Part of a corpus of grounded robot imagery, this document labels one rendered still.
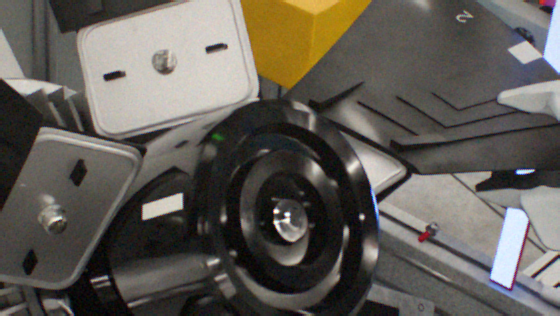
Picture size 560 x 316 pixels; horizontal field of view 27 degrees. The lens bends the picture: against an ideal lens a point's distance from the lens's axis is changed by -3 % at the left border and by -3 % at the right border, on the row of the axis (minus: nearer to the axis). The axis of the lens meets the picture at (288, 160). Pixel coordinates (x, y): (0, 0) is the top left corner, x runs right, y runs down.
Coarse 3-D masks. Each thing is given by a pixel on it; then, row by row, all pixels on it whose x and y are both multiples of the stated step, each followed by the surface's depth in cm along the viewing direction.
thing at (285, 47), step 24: (240, 0) 111; (264, 0) 109; (288, 0) 108; (312, 0) 108; (336, 0) 108; (360, 0) 111; (264, 24) 110; (288, 24) 108; (312, 24) 107; (336, 24) 110; (264, 48) 111; (288, 48) 110; (312, 48) 108; (264, 72) 113; (288, 72) 111
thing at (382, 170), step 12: (360, 144) 70; (360, 156) 69; (372, 156) 69; (384, 156) 69; (372, 168) 68; (384, 168) 68; (396, 168) 68; (372, 180) 67; (384, 180) 67; (396, 180) 68
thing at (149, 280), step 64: (192, 128) 58; (256, 128) 57; (320, 128) 60; (128, 192) 58; (192, 192) 54; (256, 192) 56; (320, 192) 59; (128, 256) 57; (192, 256) 54; (256, 256) 56; (320, 256) 58
